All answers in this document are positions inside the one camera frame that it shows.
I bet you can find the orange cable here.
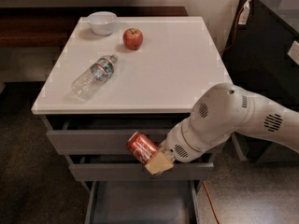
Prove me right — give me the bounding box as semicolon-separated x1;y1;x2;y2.
202;0;299;224

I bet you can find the grey bottom drawer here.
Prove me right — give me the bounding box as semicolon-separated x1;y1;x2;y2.
84;181;200;224

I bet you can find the clear plastic water bottle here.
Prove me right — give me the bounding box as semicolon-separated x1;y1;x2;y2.
71;54;119;99

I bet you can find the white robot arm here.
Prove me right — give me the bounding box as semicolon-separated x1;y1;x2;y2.
146;83;299;175

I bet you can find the red apple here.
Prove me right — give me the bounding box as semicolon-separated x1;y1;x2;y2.
122;28;143;50

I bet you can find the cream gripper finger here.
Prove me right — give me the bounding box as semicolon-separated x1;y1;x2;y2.
145;151;174;175

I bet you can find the black side cabinet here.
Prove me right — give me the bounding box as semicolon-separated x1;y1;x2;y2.
221;0;299;163

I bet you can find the white wall outlet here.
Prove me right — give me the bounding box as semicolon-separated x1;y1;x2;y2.
288;41;299;65

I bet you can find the white counter top cabinet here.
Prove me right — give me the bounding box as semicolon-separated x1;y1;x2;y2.
31;15;245;185

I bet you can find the white bowl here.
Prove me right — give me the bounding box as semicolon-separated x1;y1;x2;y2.
87;11;117;35

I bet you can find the dark wooden shelf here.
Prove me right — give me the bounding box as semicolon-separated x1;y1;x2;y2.
0;7;188;48

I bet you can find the grey top drawer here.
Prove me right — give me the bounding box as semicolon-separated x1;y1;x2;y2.
47;117;179;155

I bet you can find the grey drawer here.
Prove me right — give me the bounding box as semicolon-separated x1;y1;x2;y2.
69;155;214;181
84;181;200;224
47;117;179;155

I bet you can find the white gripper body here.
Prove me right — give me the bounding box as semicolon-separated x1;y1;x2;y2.
159;119;213;162

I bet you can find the grey middle drawer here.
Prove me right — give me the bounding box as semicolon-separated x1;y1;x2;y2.
69;155;214;181

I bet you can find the red coke can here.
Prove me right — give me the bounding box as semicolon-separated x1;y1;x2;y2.
127;132;158;164

